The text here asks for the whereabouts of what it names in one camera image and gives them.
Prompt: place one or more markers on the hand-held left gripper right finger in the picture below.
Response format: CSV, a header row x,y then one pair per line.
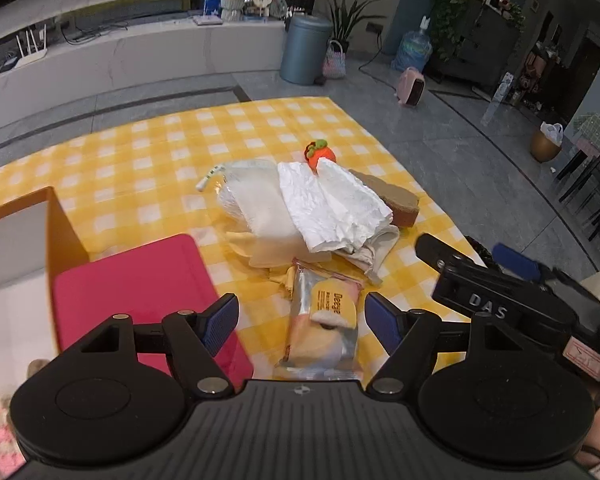
x,y
380,322

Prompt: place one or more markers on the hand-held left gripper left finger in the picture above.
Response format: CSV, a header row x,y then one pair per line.
x,y
220,322

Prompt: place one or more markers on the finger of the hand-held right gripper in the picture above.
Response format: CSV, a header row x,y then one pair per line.
x,y
480,290
515,260

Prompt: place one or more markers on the bread snack packet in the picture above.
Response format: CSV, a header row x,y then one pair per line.
x,y
325,310

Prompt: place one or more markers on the orange cardboard box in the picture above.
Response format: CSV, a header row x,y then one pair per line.
x,y
10,240

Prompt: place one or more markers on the red box lid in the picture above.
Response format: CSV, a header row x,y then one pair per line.
x,y
130,300

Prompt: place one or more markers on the black chair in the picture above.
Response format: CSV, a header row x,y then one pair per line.
x,y
595,180

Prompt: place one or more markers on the gold vase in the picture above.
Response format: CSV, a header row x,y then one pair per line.
x,y
545,147

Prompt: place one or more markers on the brown wedge sponge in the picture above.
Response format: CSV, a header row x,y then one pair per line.
x,y
395,202

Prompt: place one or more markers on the white crinkled paper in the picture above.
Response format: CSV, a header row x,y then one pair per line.
x,y
325,200

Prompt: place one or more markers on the yellow checked tablecloth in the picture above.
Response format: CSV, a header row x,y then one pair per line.
x,y
155,160

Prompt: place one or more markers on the orange crochet fruit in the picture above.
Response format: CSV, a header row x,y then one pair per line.
x,y
321,154

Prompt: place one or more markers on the pink space heater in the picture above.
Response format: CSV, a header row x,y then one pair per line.
x,y
412,87

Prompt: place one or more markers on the dark cabinet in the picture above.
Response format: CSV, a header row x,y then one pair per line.
x,y
490,45

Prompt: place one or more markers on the blue water jug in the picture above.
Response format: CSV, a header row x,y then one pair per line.
x,y
412,50

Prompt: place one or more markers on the woven pastel basket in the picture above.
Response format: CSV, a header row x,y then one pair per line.
x,y
334,62

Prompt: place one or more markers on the white marble console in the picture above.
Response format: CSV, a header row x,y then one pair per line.
x,y
130,60

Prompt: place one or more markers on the grey trash bin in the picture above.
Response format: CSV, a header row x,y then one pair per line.
x,y
305,50

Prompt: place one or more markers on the long-leaf potted plant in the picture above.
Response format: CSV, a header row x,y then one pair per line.
x,y
347,15

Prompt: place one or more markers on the white wifi router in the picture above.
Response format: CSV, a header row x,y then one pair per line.
x,y
30,50

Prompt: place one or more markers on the wall socket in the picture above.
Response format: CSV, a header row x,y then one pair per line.
x,y
374,27

